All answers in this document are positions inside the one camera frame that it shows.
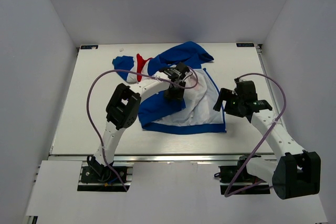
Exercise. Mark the right blue table sticker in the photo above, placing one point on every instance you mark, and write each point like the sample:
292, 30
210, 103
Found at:
243, 44

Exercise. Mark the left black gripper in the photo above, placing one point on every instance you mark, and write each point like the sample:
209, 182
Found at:
177, 96

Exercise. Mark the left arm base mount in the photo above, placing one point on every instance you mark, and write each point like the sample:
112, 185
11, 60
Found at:
96, 177

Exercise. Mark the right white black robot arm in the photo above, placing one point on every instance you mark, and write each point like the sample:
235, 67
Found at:
297, 171

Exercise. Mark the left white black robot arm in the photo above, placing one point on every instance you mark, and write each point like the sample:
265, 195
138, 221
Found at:
164, 89

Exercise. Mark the left blue table sticker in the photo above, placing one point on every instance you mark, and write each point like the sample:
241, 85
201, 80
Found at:
88, 47

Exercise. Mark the blue white red jacket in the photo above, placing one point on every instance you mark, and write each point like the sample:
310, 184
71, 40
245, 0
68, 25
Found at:
194, 114

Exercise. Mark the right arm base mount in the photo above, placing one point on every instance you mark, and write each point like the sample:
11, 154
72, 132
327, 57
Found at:
244, 180

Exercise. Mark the blue table sticker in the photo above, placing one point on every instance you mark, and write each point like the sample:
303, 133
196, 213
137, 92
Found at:
243, 44
88, 47

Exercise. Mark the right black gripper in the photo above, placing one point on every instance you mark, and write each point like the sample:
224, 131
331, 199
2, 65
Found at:
227, 95

